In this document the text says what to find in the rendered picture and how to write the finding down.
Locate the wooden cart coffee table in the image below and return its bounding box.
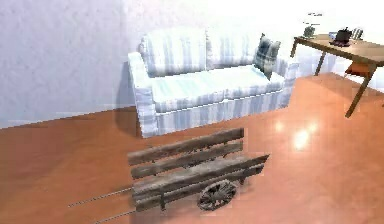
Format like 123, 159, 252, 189
67, 127, 271, 224

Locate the white striped sofa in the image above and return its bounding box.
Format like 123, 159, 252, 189
127, 27, 300, 139

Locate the grey plaid cushion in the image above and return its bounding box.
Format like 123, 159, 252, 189
252, 33, 282, 81

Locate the potted house plant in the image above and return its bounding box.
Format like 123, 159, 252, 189
302, 12, 324, 39

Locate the black kettle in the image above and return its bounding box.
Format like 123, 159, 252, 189
329, 26, 354, 48

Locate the brown wooden table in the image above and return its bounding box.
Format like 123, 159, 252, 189
289, 33, 384, 119

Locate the striped glass cup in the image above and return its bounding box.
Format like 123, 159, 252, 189
351, 27, 364, 41

